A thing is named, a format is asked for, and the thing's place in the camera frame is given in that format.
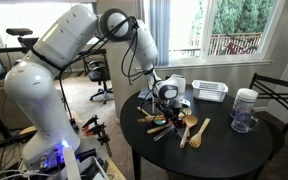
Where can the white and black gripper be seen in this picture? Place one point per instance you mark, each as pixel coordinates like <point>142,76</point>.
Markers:
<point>170,94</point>

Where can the black spatula with clear handle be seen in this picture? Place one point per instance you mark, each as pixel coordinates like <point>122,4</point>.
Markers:
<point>167,128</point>

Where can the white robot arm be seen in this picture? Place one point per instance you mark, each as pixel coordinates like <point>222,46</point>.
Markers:
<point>30,83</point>

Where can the silver round tin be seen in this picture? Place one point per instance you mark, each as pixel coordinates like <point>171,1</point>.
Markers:
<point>159,120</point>

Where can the light wooden spoon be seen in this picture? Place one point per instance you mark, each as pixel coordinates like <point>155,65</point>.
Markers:
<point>190,121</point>

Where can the wooden slotted fork spoon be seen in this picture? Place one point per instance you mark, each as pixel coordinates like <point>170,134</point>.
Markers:
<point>196,140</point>

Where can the blue cloth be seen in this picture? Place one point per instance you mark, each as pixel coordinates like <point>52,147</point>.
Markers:
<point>145,94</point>

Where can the white plastic basket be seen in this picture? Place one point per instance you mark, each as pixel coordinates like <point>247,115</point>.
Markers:
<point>209,90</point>

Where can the clear glass mug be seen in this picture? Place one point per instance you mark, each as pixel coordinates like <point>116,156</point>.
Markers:
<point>244,121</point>

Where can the white wipes canister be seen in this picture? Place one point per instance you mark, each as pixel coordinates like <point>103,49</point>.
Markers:
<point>244,101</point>

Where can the orange black clamp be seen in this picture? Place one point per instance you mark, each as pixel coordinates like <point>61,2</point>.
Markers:
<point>92,127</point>

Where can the black office chair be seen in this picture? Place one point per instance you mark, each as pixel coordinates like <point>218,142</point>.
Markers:
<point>98,71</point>

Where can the black metal chair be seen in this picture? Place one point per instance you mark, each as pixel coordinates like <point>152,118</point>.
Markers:
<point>273,89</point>

